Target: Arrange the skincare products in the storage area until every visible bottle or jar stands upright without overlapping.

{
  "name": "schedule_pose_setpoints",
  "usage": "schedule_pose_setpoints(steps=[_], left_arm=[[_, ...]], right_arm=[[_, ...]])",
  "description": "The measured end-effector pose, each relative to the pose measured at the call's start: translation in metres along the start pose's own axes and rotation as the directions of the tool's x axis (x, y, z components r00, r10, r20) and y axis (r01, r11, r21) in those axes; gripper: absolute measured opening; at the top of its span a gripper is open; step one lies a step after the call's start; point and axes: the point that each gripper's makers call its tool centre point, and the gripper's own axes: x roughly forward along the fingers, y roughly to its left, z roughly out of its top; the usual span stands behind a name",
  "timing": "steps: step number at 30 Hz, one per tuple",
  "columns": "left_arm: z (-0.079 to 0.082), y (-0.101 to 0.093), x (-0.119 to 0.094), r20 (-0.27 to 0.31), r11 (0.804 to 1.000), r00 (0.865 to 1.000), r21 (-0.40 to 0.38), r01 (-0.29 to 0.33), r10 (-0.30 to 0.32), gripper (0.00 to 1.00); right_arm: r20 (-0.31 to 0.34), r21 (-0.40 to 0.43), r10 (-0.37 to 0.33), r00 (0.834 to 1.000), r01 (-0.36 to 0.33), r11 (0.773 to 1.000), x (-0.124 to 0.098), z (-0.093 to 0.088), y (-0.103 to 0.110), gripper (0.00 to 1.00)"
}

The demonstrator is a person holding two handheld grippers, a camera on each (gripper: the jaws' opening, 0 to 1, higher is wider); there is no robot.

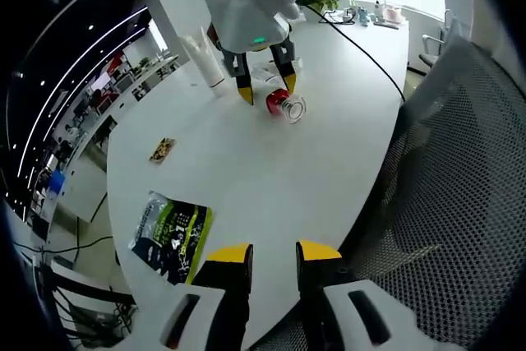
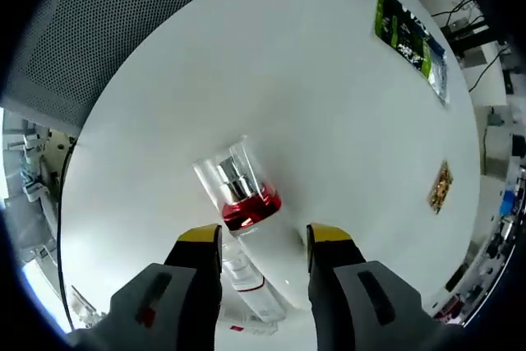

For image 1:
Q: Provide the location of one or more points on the green black foil packet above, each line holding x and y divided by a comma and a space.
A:
172, 236

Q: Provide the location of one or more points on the white office counter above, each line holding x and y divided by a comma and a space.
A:
88, 186

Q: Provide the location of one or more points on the blue plastic bin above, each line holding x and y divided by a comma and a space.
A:
57, 183

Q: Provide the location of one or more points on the small brown snack packet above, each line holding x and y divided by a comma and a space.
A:
162, 150

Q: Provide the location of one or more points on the grey mesh office chair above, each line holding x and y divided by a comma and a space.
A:
452, 203

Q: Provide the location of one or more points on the blue cup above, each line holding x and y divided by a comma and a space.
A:
363, 15

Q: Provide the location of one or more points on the tall white skincare tube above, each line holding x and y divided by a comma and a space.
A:
205, 63

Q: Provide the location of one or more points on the white pump bottle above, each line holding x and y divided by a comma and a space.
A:
376, 9

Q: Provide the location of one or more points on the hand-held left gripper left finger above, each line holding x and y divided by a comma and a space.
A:
230, 293

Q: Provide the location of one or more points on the bright display screen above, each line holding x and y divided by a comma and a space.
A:
100, 81

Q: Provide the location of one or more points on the white skincare bottle red collar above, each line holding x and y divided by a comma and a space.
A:
277, 102

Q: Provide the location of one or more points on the pink container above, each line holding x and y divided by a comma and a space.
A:
391, 13

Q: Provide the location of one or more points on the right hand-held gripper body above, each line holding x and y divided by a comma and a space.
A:
246, 22

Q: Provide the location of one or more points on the black tripod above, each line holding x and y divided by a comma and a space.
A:
98, 289

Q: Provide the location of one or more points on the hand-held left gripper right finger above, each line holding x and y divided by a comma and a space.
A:
316, 306

